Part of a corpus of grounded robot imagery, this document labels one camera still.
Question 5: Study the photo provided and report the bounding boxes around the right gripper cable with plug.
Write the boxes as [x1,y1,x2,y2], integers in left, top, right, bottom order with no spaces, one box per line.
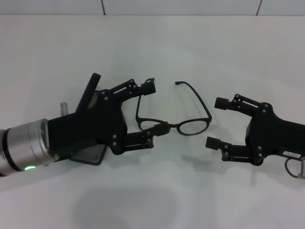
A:
[285,156,305,179]

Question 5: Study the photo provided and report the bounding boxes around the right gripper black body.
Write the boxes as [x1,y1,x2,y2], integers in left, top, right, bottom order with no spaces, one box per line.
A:
[244,101,305,166]

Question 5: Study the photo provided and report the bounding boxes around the black glasses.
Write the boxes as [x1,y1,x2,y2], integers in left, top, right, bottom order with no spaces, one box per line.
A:
[135,77,213,137]

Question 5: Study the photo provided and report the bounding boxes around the black glasses case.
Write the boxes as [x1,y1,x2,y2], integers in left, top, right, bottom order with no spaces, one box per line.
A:
[69,73,108,167]

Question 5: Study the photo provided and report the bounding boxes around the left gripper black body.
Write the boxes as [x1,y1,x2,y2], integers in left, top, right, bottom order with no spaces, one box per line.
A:
[47,87,129,162]

